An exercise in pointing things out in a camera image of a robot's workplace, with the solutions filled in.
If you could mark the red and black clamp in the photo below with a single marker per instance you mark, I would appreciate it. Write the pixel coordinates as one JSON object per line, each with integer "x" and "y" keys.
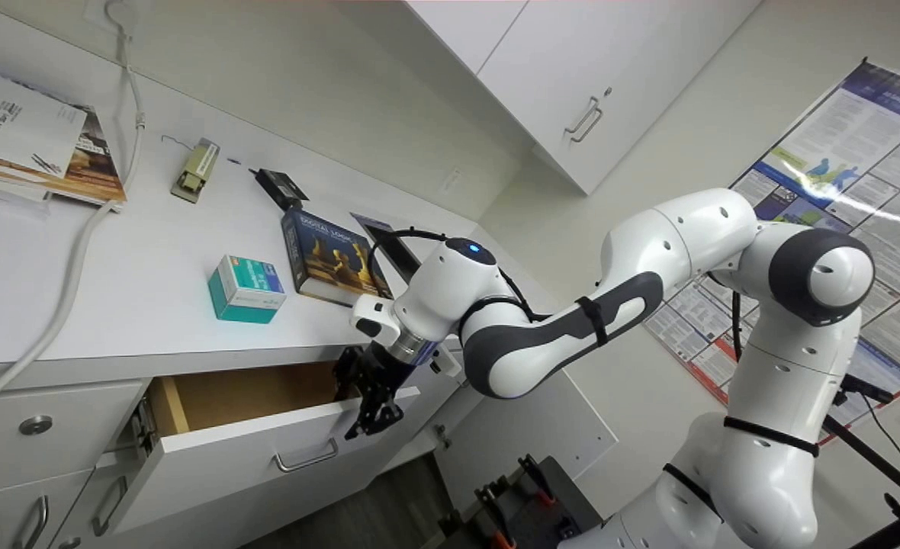
{"x": 512, "y": 499}

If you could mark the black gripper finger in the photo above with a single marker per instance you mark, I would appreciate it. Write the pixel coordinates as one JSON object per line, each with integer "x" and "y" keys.
{"x": 391, "y": 414}
{"x": 363, "y": 422}

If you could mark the round silver drawer lock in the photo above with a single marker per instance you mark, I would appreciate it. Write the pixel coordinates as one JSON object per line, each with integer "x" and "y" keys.
{"x": 33, "y": 424}

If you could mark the white drawer with lock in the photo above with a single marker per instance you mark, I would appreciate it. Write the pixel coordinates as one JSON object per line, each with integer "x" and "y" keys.
{"x": 83, "y": 439}

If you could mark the black tripod stand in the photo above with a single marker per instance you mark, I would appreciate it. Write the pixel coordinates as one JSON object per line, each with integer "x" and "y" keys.
{"x": 896, "y": 489}

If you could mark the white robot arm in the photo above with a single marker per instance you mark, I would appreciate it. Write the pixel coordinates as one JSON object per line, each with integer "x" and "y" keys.
{"x": 673, "y": 245}

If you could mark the dark blue book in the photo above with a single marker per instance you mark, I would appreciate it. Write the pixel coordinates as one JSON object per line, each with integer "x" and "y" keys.
{"x": 327, "y": 254}

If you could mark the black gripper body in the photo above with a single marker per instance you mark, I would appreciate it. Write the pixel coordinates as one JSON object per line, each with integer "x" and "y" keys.
{"x": 376, "y": 380}

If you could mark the white wall cabinet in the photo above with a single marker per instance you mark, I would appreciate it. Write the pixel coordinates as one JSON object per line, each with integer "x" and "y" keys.
{"x": 590, "y": 50}

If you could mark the research poster on wall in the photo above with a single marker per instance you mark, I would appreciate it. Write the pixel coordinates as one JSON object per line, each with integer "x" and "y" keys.
{"x": 877, "y": 141}

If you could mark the white paper sheet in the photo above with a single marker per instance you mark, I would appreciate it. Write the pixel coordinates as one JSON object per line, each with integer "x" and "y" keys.
{"x": 15, "y": 123}

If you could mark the white drawer with wooden interior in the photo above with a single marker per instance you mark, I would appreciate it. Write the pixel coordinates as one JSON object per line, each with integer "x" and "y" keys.
{"x": 215, "y": 459}

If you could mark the beige stapler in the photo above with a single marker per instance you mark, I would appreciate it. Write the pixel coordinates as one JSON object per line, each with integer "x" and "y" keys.
{"x": 197, "y": 173}

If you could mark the small black device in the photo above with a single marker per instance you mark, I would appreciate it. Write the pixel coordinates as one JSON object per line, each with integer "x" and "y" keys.
{"x": 280, "y": 190}

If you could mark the white base cabinet unit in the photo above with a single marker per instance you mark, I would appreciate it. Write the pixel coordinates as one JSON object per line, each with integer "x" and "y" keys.
{"x": 529, "y": 439}

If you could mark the teal and white box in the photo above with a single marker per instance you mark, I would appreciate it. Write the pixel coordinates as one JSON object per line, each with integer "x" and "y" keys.
{"x": 244, "y": 292}

